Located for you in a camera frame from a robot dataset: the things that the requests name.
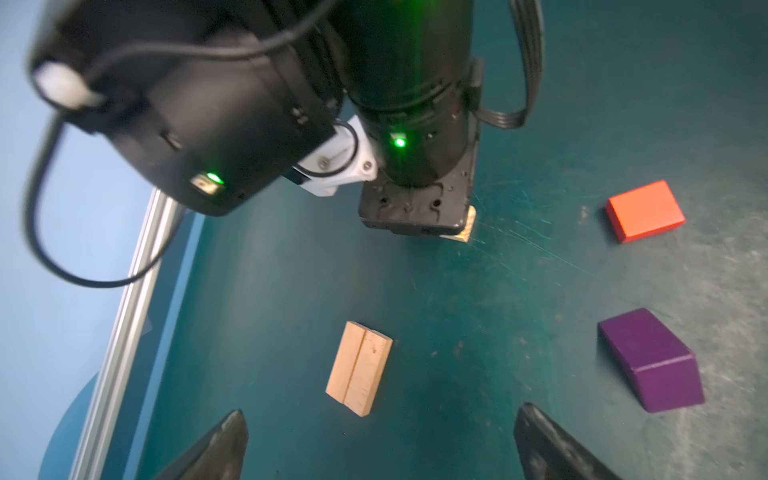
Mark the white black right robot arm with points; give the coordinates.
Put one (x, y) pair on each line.
(213, 133)

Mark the wood block numbered 31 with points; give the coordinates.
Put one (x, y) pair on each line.
(345, 361)

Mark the purple block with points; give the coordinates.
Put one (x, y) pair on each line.
(661, 369)

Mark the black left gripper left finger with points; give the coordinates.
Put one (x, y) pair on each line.
(219, 454)

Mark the aluminium back frame rail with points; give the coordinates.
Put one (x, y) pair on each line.
(109, 390)

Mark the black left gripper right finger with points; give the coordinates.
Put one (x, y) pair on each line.
(547, 451)

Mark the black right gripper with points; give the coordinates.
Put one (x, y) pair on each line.
(441, 208)

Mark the red cube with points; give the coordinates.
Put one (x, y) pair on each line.
(644, 212)

